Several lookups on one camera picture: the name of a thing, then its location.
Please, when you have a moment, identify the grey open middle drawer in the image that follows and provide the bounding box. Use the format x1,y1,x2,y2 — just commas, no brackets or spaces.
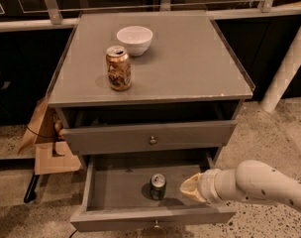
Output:
70,150,236,232

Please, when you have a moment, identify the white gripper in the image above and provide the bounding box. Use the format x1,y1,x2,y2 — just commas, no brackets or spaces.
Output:
180,169,222,204

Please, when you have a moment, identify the black cable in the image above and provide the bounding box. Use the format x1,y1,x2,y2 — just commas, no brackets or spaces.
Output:
24,124,59,140

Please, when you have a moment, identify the grey top drawer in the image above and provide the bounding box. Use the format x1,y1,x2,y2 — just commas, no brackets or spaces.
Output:
62,120,237,155

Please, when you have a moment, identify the green soda can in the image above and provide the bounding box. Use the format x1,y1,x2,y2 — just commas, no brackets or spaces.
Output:
150,174,166,200

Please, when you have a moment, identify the gold brown soda can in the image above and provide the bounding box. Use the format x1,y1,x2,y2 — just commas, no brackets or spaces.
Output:
106,46,131,91

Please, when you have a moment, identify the metal window railing frame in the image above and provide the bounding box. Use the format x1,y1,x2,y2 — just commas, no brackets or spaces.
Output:
0,0,301,32

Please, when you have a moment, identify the grey drawer cabinet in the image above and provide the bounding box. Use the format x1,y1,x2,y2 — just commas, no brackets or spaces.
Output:
46,10,256,171

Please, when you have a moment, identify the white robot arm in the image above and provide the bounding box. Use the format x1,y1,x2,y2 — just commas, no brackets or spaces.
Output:
180,160,301,213

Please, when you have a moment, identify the white ceramic bowl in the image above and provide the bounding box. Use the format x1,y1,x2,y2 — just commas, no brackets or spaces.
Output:
117,26,153,57

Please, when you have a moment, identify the brown paper bag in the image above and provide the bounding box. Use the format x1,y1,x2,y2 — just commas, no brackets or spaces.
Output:
18,96,57,155

